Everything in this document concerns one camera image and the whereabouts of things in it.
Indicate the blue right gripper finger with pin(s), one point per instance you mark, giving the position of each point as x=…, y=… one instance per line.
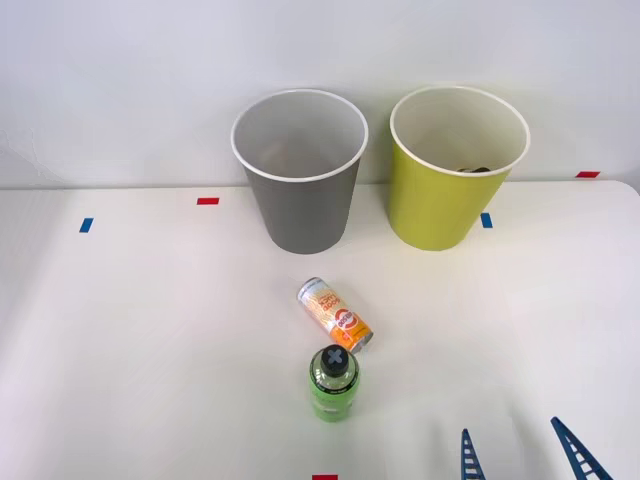
x=471, y=460
x=580, y=455

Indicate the green bottle with black cap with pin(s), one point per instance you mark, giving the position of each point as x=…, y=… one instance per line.
x=332, y=385

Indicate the orange and white drink can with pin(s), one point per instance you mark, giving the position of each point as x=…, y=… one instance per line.
x=336, y=316

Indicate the yellow-green plastic waste bin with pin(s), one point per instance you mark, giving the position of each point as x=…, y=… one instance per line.
x=440, y=205

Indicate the yellow bottle with black cap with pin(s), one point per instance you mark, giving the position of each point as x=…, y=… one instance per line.
x=474, y=170

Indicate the grey plastic waste bin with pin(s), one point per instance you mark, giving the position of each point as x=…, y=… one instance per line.
x=305, y=210

